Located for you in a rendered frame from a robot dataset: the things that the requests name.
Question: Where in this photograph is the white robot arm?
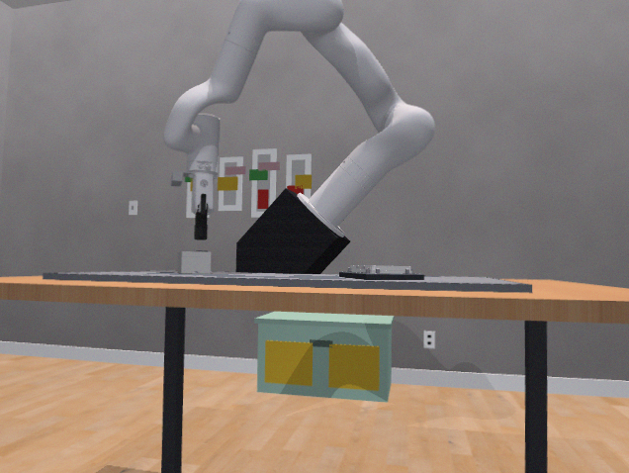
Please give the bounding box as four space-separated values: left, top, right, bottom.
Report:
163 0 435 237

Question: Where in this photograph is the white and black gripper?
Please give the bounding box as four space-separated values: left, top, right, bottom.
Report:
188 173 217 240

